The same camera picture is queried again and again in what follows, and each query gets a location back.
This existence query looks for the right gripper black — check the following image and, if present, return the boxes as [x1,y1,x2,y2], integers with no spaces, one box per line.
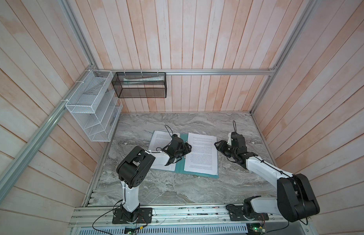
[214,139,236,158]

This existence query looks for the printed paper sheet back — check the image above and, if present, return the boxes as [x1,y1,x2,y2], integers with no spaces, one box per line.
[184,133,218,178]

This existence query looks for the printed paper sheet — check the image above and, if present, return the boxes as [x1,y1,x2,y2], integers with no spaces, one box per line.
[148,131,183,172]
[184,133,218,178]

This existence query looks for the green file folder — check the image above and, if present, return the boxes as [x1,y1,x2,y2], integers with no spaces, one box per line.
[149,133,219,179]

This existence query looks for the printed paper sheet front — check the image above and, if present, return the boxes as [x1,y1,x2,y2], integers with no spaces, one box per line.
[148,131,183,172]

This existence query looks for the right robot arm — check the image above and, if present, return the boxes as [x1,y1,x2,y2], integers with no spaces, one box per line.
[214,132,320,222]

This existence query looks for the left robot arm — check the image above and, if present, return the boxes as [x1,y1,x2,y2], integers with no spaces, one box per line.
[113,134,192,224]

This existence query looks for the papers in black basket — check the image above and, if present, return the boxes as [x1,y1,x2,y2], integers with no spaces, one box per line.
[123,76,165,85]

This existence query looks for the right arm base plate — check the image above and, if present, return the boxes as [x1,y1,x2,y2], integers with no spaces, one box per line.
[225,204,269,221]

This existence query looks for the aluminium mounting rail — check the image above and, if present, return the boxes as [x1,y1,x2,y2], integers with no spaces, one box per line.
[67,202,312,228]

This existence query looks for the horizontal aluminium wall bar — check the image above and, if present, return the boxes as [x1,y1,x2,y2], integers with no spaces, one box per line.
[110,69,276,75]

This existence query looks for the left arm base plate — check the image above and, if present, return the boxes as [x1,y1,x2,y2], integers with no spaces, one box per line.
[112,208,153,224]

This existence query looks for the black mesh wall basket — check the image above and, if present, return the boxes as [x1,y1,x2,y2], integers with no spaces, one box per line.
[112,72,167,99]

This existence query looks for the white wire mesh shelf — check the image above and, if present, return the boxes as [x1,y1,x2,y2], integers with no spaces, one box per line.
[66,70,123,142]

